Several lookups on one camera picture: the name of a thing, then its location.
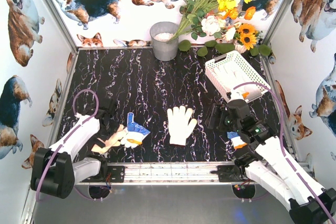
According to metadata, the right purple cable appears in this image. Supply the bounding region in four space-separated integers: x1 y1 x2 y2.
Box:
232 81 333 224

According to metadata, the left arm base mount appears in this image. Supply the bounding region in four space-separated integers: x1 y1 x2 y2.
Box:
81 165 125 183

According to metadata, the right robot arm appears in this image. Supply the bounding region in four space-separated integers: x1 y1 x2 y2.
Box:
206 99 335 223

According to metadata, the cream rubber glove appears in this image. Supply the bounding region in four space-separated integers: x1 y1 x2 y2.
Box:
167 105 197 146
89 124 127 154

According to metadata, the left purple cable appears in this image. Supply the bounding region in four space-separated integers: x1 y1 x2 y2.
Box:
35 89 100 201

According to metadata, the aluminium front rail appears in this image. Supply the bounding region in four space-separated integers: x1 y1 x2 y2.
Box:
73 162 242 185

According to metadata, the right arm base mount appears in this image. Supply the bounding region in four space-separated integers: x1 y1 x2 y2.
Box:
210 165 248 183

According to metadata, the purple cable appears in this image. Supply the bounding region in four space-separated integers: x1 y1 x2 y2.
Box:
232 81 333 224
35 89 100 201

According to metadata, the white plastic storage basket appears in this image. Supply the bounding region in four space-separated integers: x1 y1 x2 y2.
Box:
205 50 270 103

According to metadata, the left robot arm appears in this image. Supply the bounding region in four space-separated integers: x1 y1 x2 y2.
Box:
30 100 117 200

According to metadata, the grey metal bucket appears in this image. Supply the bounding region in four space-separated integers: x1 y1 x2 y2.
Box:
150 22 179 61

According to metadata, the blue dotted glove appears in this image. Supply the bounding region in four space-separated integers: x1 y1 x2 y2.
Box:
227 132 247 149
120 112 151 148

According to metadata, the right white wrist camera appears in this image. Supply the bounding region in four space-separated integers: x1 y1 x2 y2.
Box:
227 92 245 102

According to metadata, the artificial flower bouquet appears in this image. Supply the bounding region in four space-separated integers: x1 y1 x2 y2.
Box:
169 0 280 57

